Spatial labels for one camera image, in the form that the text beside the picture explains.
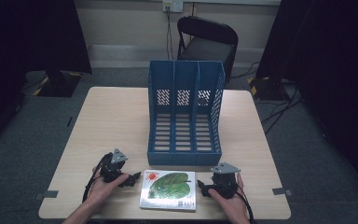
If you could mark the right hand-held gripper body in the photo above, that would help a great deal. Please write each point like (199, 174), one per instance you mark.
(225, 180)

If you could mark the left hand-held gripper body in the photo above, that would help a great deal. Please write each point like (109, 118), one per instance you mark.
(115, 165)

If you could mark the picture book with green leaf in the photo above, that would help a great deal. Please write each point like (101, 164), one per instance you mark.
(167, 190)

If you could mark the blue plastic file rack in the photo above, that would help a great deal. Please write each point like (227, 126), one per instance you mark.
(183, 133)

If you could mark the person's left hand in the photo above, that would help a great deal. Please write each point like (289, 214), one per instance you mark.
(104, 189)

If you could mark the person's right hand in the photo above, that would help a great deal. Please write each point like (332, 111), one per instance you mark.
(231, 207)

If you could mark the grey tape strip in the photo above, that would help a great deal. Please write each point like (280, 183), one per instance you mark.
(47, 194)
(282, 191)

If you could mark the black stand base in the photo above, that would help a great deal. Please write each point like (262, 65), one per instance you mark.
(59, 84)
(265, 88)

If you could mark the black folding chair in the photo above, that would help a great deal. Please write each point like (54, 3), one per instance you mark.
(209, 46)

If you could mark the dark curtain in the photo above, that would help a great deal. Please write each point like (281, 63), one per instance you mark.
(28, 46)
(332, 77)

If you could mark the white wall socket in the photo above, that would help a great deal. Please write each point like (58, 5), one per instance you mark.
(172, 5)

